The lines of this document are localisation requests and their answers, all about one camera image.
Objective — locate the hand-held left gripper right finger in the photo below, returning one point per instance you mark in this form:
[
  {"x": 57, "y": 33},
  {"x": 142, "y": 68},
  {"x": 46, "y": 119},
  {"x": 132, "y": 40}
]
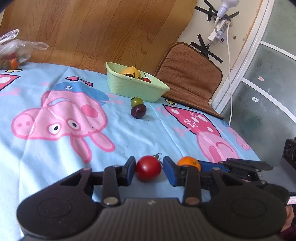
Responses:
[{"x": 168, "y": 171}]

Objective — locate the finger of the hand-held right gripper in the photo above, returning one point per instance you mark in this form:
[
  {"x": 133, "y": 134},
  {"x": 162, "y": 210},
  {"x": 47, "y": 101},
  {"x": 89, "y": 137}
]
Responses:
[
  {"x": 249, "y": 176},
  {"x": 212, "y": 165}
]

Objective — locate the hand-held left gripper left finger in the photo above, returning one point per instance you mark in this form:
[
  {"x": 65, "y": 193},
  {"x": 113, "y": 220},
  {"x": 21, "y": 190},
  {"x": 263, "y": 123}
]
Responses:
[{"x": 130, "y": 169}]

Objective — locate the red tomato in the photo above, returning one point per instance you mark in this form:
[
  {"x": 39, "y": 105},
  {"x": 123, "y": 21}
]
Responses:
[
  {"x": 146, "y": 80},
  {"x": 148, "y": 168}
]

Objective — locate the small orange mandarin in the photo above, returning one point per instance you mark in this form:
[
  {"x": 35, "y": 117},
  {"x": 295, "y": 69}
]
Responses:
[{"x": 188, "y": 161}]

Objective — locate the dark purple tomato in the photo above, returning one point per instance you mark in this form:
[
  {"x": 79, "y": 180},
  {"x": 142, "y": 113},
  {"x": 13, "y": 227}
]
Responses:
[{"x": 138, "y": 111}]

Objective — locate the green tomato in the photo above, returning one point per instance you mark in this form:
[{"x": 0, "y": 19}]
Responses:
[{"x": 137, "y": 102}]

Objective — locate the light green plastic basket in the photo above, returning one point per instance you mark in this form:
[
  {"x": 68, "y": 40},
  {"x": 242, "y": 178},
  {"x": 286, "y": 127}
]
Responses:
[{"x": 129, "y": 89}]

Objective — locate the yellow tomato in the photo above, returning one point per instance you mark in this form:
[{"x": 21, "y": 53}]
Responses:
[{"x": 130, "y": 71}]

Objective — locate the printed cartoon blanket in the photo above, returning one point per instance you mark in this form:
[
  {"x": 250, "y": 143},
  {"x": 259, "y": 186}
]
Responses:
[{"x": 138, "y": 139}]

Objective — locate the white sticker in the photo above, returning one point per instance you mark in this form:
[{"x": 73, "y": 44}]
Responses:
[{"x": 254, "y": 99}]

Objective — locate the dark red cloth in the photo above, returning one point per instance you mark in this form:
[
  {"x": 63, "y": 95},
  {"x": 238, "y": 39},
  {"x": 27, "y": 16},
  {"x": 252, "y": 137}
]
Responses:
[{"x": 289, "y": 231}]

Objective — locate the frosted glass door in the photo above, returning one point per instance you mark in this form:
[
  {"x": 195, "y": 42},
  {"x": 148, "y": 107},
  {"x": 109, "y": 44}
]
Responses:
[{"x": 277, "y": 76}]

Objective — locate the pink sticker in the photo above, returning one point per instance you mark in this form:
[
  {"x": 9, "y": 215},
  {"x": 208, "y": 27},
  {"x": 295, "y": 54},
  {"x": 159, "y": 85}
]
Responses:
[{"x": 261, "y": 78}]

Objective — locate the brown perforated seat cushion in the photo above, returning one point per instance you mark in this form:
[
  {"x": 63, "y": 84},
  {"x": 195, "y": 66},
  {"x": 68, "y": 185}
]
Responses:
[{"x": 187, "y": 69}]

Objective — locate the black tape strip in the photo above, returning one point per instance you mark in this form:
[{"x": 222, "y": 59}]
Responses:
[
  {"x": 203, "y": 12},
  {"x": 203, "y": 45},
  {"x": 209, "y": 5},
  {"x": 214, "y": 56},
  {"x": 233, "y": 14}
]

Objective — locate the white power strip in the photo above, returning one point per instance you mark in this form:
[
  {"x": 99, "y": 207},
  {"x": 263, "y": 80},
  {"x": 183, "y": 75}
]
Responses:
[{"x": 224, "y": 24}]

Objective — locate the wood pattern board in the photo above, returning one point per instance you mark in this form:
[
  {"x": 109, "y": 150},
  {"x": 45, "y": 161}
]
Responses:
[{"x": 92, "y": 30}]

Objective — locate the orange cherry tomato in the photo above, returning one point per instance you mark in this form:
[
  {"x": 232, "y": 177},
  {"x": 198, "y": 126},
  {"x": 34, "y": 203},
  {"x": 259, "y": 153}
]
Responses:
[{"x": 13, "y": 63}]

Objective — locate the clear plastic bag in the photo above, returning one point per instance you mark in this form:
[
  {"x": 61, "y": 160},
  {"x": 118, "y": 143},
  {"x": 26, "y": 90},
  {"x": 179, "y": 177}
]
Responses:
[{"x": 20, "y": 47}]

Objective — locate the white door frame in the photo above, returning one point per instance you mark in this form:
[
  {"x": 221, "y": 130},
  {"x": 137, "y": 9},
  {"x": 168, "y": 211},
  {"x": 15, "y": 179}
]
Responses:
[{"x": 245, "y": 53}]

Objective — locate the white adapter with red switch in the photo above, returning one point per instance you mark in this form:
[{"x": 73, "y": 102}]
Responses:
[{"x": 217, "y": 37}]

